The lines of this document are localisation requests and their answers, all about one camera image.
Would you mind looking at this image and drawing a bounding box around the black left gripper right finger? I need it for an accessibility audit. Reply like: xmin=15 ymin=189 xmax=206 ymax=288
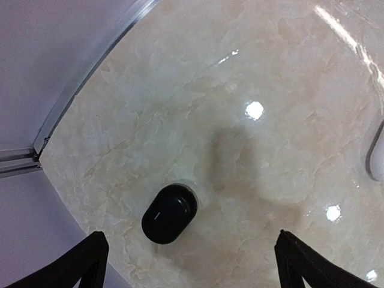
xmin=274 ymin=230 xmax=373 ymax=287

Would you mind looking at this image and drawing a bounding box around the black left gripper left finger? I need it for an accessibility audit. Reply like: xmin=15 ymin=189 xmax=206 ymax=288
xmin=9 ymin=231 xmax=109 ymax=287

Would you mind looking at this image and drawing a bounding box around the black oval charging case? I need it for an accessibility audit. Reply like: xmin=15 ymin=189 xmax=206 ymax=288
xmin=142 ymin=183 xmax=198 ymax=245

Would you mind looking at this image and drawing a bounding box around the white oval charging case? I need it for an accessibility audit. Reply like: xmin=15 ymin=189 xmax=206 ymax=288
xmin=365 ymin=121 xmax=383 ymax=183

